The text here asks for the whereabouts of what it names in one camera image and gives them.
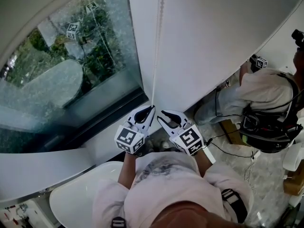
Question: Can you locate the grey round stone slab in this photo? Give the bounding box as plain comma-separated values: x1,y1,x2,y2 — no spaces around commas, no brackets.
20,59,84,109

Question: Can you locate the cardboard box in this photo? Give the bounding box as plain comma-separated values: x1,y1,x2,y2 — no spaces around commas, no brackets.
283,161,304,197

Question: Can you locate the white tray with small tools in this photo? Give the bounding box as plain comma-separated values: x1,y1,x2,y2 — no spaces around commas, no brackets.
0,198,49,228

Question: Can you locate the white plastic chair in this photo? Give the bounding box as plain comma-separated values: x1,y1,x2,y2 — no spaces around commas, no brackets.
49,161,125,228

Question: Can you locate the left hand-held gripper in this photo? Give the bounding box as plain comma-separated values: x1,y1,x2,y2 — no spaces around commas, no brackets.
114,105,157,157

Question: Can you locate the wooden box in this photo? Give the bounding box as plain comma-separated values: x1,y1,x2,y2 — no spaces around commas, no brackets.
218,118,251,147

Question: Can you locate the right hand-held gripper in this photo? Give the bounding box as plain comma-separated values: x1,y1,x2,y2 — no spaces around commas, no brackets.
157,109,204,157

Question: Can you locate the white rounded seat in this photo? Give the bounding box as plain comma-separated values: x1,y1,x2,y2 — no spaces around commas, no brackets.
282,141,304,173

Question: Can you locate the person's left shoe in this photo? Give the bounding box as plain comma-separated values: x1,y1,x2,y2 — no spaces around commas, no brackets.
145,138,155,153

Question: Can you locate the person's light pink shirt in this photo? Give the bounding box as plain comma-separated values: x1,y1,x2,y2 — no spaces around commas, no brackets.
92,151,255,228

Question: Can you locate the white strap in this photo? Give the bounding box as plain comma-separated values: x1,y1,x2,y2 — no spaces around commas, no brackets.
203,146,217,165

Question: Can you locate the thin black cable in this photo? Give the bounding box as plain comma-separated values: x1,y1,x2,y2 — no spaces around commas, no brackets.
214,84,243,118

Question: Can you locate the white bead chain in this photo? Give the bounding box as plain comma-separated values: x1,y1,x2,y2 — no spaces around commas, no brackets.
151,0,165,108

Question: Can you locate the glass window with dark frame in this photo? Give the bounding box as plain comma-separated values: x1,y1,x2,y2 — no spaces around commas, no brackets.
0,0,150,154

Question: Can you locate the person's right forearm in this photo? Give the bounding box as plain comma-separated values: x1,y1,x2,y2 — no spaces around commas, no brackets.
192,148,215,179

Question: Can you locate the white cable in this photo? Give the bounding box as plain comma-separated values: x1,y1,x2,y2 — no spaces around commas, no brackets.
244,150,262,191

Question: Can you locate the person's left forearm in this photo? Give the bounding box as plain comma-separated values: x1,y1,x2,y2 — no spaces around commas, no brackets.
117,151,139,190

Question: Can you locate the white roller blind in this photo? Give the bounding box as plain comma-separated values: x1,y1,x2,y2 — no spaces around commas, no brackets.
127,0,304,137

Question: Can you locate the black shoulder strap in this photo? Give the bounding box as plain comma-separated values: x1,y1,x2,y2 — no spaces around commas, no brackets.
111,216,127,228
221,188,248,224

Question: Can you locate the white windowsill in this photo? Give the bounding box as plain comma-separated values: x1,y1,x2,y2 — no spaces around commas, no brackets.
0,148,97,203

